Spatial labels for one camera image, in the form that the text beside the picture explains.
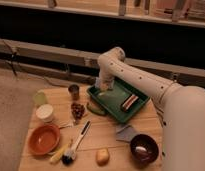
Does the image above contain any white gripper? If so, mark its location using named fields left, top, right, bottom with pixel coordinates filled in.
left=95, top=77, right=108, bottom=91

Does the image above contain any green plastic tray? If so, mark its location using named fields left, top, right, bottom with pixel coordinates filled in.
left=87, top=78, right=149, bottom=123

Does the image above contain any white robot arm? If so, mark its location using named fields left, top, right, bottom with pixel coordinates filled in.
left=97, top=47, right=205, bottom=171

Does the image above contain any orange red bowl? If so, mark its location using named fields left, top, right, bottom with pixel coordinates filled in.
left=28, top=124, right=61, bottom=156

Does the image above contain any dark brown bowl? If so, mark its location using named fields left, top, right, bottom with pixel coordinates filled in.
left=130, top=134, right=159, bottom=167

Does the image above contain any small metal cup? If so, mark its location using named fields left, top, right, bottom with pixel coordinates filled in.
left=68, top=84, right=80, bottom=100

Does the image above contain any green cucumber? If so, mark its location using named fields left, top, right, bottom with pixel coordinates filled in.
left=86, top=102, right=106, bottom=116

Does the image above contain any brown grape bunch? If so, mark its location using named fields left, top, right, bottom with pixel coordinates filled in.
left=71, top=103, right=85, bottom=120

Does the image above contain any grey folded cloth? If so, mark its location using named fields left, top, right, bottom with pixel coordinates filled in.
left=116, top=124, right=138, bottom=142

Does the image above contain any light green cup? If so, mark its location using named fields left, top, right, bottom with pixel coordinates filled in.
left=33, top=91, right=47, bottom=107

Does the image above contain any white round container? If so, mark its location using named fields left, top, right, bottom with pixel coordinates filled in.
left=36, top=104, right=54, bottom=123

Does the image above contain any yellow potato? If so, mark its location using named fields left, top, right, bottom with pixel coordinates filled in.
left=96, top=148, right=110, bottom=166

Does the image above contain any yellow banana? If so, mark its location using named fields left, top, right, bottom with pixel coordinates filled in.
left=49, top=139, right=73, bottom=164

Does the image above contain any white handled dish brush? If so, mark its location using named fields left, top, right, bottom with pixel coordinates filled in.
left=61, top=121, right=91, bottom=165

